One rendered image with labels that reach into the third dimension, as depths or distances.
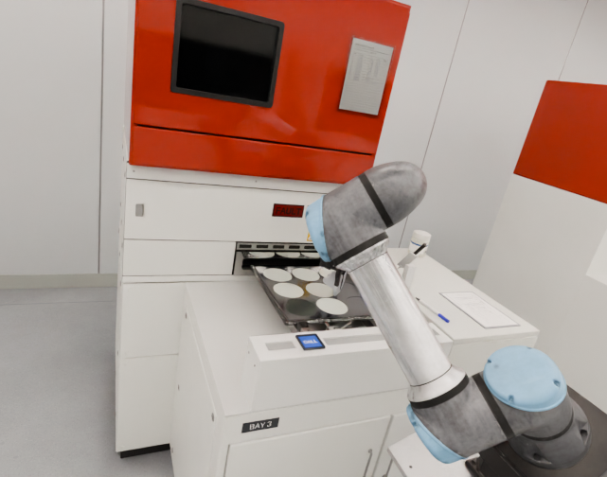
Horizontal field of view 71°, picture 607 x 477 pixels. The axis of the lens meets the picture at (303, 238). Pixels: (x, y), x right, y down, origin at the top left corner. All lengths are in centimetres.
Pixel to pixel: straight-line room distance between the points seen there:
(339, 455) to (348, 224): 72
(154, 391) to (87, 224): 152
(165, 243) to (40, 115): 158
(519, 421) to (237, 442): 61
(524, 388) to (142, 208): 111
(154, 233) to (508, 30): 328
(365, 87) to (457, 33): 226
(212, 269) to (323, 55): 79
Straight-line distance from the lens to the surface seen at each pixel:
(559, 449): 96
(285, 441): 115
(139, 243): 145
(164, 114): 129
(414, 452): 108
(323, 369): 104
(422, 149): 365
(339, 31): 143
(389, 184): 77
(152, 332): 162
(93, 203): 297
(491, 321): 142
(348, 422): 122
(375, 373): 114
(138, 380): 174
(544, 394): 81
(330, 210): 77
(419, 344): 80
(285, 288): 139
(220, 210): 144
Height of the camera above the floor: 153
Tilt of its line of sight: 20 degrees down
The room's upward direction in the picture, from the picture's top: 11 degrees clockwise
